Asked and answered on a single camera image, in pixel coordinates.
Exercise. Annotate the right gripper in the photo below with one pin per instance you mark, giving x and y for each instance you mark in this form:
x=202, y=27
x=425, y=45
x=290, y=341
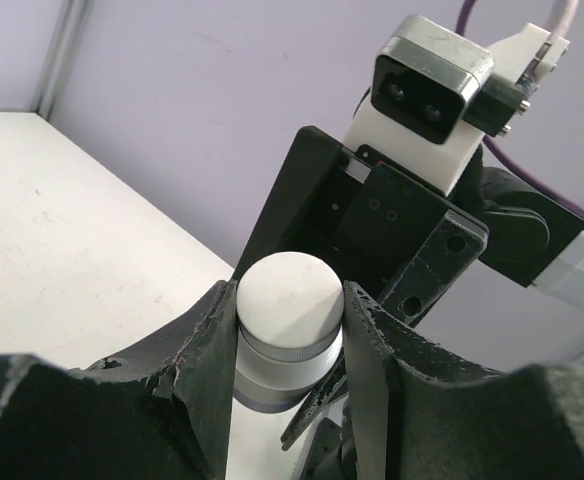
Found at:
x=375, y=225

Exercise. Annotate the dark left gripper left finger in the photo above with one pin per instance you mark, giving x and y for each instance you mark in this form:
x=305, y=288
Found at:
x=159, y=409

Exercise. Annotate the white pill bottle blue label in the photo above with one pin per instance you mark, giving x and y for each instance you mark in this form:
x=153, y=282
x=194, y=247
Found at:
x=267, y=386

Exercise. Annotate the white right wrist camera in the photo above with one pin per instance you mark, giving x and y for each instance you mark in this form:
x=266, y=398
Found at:
x=435, y=95

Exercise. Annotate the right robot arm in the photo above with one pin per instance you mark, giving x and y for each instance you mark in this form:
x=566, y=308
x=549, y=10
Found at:
x=527, y=230

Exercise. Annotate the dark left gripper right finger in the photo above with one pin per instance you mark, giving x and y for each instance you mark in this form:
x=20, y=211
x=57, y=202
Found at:
x=419, y=411

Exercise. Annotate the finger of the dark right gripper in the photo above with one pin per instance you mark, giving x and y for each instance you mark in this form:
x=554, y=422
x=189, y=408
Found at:
x=329, y=390

